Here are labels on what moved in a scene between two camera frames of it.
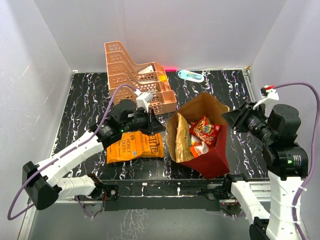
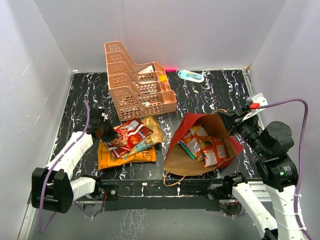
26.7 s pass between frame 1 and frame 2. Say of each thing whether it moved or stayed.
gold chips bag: moved
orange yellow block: stayed
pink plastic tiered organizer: stayed
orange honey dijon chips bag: moved
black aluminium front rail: stayed
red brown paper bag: moved
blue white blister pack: stayed
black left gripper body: moved
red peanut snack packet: moved
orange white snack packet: stayed
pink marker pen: stayed
